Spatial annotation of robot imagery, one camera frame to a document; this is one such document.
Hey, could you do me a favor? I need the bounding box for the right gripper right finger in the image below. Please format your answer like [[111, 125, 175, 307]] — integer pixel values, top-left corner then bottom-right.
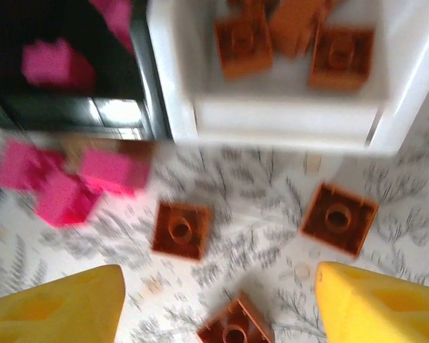
[[315, 261, 429, 343]]

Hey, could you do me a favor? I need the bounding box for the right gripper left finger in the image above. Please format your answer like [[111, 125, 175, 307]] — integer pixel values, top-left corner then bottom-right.
[[0, 264, 126, 343]]

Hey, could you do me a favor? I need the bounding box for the black rectangular plastic container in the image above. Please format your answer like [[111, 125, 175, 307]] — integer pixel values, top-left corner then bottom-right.
[[0, 0, 174, 143]]

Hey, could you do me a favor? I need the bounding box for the white rectangular plastic container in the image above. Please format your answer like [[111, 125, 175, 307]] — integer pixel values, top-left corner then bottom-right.
[[145, 0, 429, 157]]

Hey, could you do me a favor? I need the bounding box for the pink lego brick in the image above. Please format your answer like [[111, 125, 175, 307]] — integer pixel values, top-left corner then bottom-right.
[[21, 37, 97, 89], [89, 0, 136, 54], [79, 146, 152, 197], [34, 171, 99, 229], [0, 138, 64, 196]]

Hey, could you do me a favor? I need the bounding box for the orange lego brick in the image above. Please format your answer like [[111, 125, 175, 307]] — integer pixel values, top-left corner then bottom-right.
[[269, 0, 326, 59], [300, 181, 380, 258], [213, 14, 275, 80], [306, 27, 376, 91], [151, 200, 215, 262], [227, 0, 272, 19], [195, 289, 275, 343]]

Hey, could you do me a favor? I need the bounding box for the floral patterned tablecloth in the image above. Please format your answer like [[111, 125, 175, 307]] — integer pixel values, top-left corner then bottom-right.
[[0, 76, 429, 343]]

